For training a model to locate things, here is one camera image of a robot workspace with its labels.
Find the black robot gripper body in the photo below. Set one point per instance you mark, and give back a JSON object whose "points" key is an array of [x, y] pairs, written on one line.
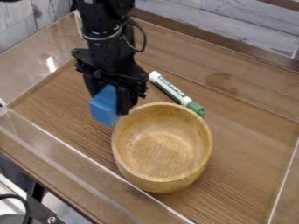
{"points": [[110, 56]]}

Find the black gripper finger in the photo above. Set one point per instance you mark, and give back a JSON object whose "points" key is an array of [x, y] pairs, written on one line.
{"points": [[95, 84], [129, 92]]}

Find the blue rectangular block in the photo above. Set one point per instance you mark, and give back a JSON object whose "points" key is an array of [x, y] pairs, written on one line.
{"points": [[103, 106]]}

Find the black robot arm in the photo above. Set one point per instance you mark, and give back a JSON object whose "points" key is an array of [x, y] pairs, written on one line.
{"points": [[103, 16]]}

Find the brown wooden bowl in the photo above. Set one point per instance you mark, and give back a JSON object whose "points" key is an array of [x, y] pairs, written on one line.
{"points": [[162, 145]]}

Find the green white marker pen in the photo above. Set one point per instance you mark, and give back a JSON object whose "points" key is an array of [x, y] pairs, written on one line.
{"points": [[175, 93]]}

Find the black metal table frame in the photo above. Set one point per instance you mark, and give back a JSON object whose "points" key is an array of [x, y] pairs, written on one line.
{"points": [[41, 214]]}

